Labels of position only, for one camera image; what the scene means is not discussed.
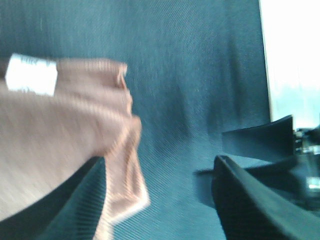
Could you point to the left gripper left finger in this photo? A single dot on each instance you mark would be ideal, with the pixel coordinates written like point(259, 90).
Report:
point(70, 212)

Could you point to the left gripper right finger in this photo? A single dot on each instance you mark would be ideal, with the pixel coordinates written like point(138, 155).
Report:
point(249, 210)

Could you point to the orange-brown microfibre towel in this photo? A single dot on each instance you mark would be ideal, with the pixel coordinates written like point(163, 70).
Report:
point(55, 115)

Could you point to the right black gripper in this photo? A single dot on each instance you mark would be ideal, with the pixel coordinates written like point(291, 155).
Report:
point(292, 158)

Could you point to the black felt table mat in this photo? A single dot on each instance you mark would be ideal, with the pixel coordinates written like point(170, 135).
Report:
point(195, 69)

